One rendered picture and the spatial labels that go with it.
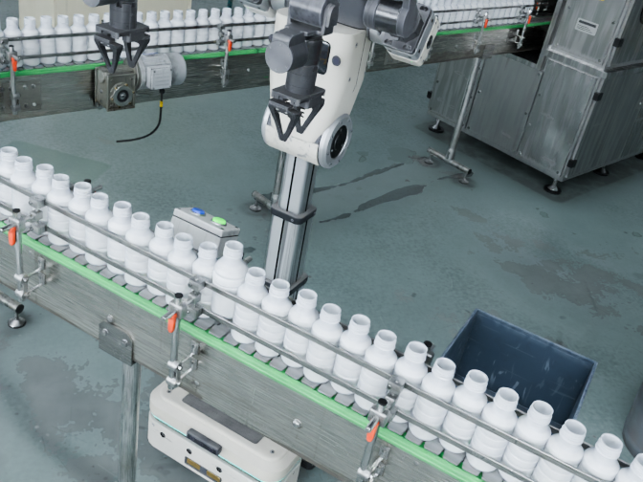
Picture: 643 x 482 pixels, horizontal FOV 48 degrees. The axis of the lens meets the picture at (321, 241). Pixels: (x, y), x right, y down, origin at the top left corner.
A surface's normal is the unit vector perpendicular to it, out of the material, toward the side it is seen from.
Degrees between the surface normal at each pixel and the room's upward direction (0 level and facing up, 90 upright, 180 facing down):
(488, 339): 90
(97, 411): 0
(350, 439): 90
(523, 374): 90
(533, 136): 90
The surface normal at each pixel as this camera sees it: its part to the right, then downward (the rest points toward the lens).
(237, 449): -0.11, -0.53
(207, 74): 0.66, 0.48
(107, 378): 0.17, -0.84
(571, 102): -0.74, 0.24
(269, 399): -0.50, 0.38
